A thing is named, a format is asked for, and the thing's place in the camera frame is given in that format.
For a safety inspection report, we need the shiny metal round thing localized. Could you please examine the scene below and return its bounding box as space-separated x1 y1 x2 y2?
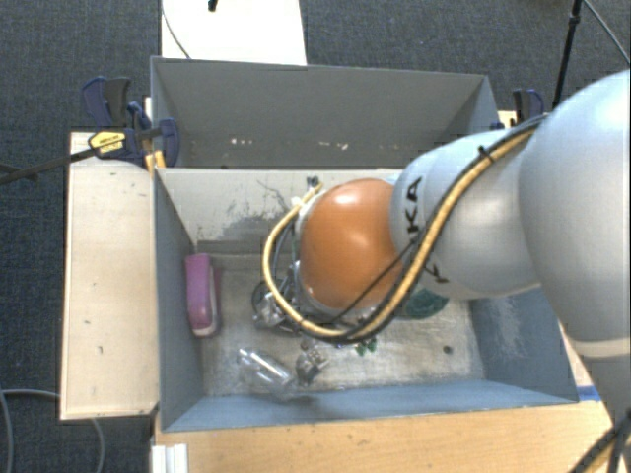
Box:
251 280 299 333

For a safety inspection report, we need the clear glass thing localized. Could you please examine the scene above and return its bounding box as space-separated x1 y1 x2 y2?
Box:
235 346 316 404

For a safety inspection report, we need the grey metal bin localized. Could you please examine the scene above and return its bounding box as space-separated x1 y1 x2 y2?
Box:
149 55 581 434

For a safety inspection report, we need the dark green round thing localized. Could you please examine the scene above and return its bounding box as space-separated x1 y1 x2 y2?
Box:
402 287 451 320

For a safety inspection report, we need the pink stapler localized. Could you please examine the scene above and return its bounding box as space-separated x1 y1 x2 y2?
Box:
183 252 224 339

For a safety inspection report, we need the pale wood board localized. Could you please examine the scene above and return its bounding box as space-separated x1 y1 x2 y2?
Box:
58 130 162 421

